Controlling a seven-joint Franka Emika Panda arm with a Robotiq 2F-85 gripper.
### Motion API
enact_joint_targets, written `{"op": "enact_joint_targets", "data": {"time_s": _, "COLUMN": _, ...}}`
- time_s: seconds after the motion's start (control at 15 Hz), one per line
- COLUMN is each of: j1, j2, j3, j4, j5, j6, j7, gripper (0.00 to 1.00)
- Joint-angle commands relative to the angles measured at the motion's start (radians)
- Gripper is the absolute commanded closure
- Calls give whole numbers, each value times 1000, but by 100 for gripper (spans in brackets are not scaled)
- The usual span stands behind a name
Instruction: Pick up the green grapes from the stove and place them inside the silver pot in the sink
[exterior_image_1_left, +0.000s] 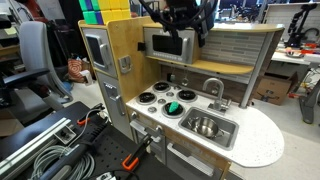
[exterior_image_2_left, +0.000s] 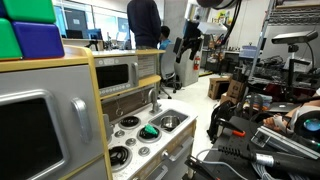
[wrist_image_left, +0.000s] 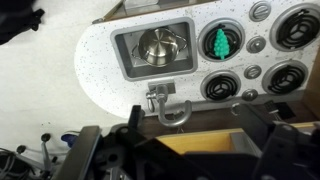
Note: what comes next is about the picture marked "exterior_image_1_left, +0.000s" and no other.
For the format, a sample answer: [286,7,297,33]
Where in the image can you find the coiled grey cable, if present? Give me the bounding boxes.
[30,144,96,180]

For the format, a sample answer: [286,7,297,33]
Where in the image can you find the silver hanging utensil hook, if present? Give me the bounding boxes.
[181,69,190,87]

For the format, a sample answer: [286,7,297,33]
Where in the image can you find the black toy stove burner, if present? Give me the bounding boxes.
[152,81,172,94]
[136,91,158,106]
[161,101,186,120]
[176,89,198,104]

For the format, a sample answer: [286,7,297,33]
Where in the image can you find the grey toy cabinet door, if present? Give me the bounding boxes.
[165,133,224,180]

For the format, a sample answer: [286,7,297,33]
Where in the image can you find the small metal bracket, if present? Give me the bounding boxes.
[54,125,77,145]

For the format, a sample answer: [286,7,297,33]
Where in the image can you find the grey office chair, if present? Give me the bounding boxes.
[0,21,74,113]

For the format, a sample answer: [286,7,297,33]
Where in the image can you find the white side table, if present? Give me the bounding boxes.
[270,49,320,67]

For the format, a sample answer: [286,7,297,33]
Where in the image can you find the grey toy microwave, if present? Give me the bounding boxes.
[143,27,196,65]

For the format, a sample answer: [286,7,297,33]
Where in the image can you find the black and orange clamp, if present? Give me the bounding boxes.
[121,134,154,172]
[76,102,106,127]

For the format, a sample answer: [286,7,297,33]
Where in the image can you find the grey toy fridge door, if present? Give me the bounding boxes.
[95,71,134,141]

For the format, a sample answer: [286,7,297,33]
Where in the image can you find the silver toy faucet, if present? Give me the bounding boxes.
[202,77,232,116]

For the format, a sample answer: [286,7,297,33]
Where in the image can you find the silver metal pot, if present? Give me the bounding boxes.
[188,116,225,140]

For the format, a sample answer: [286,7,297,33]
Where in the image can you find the grey toy sink basin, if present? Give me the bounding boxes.
[178,106,240,151]

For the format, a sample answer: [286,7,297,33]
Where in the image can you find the wooden toy kitchen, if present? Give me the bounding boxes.
[77,16,286,180]

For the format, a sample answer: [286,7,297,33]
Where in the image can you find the grey toy oven door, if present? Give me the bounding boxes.
[128,111,168,165]

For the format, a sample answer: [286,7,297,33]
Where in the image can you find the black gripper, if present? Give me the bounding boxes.
[164,0,216,48]

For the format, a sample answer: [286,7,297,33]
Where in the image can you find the red spiral pattern bag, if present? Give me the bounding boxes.
[67,58,91,83]

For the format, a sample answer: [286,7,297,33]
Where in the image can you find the green toy grapes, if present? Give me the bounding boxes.
[167,101,180,114]

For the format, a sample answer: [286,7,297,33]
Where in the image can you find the large multicolour puzzle cube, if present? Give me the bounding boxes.
[78,0,133,26]

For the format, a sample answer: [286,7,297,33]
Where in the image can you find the long black ribbed tool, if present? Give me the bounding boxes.
[39,123,112,180]

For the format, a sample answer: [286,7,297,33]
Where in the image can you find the open cardboard box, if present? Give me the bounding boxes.
[252,71,299,107]

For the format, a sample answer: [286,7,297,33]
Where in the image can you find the aluminium extrusion rail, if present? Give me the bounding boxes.
[0,116,73,178]

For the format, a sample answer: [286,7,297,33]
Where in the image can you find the grey toy water dispenser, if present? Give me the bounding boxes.
[118,54,133,75]

